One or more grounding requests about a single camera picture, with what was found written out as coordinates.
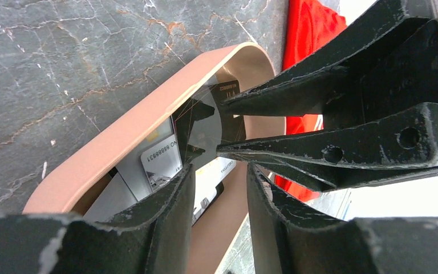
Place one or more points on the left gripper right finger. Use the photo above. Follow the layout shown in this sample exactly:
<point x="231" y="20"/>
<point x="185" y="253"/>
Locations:
<point x="288" y="236"/>

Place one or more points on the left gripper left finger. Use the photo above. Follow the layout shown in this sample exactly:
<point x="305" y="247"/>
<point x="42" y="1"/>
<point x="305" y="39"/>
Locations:
<point x="151" y="236"/>

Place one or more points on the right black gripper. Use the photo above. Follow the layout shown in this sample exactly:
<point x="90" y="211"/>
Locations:
<point x="382" y="64"/>

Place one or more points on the pink oval tray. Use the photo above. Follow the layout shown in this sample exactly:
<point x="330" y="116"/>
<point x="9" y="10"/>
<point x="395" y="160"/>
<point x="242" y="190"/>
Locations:
<point x="215" y="231"/>

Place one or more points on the red printed t-shirt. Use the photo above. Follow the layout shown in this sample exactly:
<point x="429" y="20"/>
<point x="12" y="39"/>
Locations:
<point x="310" y="26"/>

